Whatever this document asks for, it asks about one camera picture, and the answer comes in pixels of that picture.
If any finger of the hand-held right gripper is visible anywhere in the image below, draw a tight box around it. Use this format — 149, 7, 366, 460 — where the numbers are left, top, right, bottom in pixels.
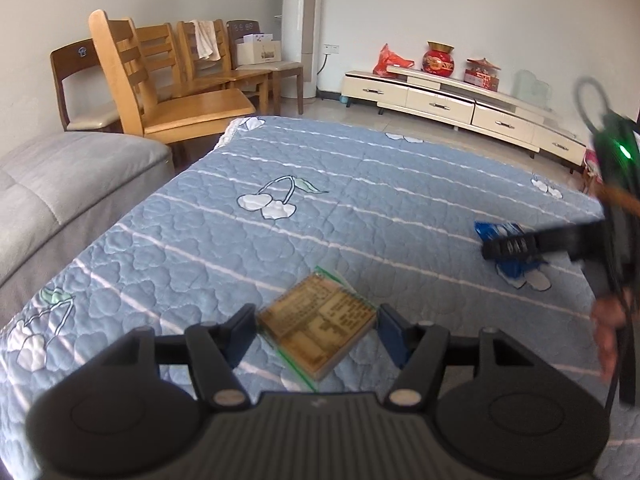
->
481, 221, 609, 262

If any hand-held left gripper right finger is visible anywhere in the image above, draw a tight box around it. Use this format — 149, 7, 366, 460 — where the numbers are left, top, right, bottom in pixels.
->
377, 304, 537, 413

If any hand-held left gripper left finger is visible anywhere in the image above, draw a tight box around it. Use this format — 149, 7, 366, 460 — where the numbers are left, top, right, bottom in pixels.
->
99, 302, 259, 413

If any blue snack packet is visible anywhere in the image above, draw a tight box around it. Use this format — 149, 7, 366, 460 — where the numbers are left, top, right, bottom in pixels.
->
472, 220, 550, 279

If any brown printed packet green edge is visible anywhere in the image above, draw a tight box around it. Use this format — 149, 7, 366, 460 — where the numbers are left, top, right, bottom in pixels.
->
256, 266, 379, 393

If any person's right hand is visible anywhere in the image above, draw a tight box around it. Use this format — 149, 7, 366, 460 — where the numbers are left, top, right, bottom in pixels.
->
590, 290, 627, 381

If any pink plastic basket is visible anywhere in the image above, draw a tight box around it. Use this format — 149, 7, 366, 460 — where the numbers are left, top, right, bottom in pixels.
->
582, 152, 603, 193

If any mint green appliance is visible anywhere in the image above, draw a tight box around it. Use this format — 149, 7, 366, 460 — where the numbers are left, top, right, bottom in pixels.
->
515, 70, 553, 108

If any blue quilted cherry blanket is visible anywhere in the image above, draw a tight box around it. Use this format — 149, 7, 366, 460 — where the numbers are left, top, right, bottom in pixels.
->
0, 115, 640, 480

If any red ornate gift box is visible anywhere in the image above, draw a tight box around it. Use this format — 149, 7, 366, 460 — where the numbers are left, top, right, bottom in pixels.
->
463, 56, 502, 92

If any cream tv cabinet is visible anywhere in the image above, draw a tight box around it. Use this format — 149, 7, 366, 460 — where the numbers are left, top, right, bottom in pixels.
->
341, 64, 588, 161

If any red round jar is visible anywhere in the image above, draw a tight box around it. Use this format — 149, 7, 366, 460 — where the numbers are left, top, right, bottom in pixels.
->
421, 41, 457, 78

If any light wooden chair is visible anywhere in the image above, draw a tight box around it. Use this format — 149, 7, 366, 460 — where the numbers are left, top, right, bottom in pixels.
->
176, 19, 275, 116
134, 22, 236, 101
88, 9, 257, 171

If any grey sofa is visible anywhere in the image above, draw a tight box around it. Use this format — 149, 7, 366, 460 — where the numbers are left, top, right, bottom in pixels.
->
0, 131, 173, 328

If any red plastic bag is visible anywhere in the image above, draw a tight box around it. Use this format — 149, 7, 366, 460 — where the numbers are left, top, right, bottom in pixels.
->
372, 43, 416, 76

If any dark wooden cushioned chair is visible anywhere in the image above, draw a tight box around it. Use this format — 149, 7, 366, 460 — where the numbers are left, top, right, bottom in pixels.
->
226, 20, 305, 115

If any white printed carton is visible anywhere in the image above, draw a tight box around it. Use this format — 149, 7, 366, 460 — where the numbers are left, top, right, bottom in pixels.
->
236, 33, 283, 66

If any white towel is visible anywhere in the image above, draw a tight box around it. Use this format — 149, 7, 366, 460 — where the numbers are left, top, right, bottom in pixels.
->
192, 20, 223, 61

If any white standing air conditioner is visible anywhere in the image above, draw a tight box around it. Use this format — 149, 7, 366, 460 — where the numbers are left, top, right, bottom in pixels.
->
281, 0, 326, 100

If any dark wooden chair white emblem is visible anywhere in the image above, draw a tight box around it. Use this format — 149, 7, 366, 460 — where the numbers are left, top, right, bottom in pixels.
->
50, 37, 125, 134

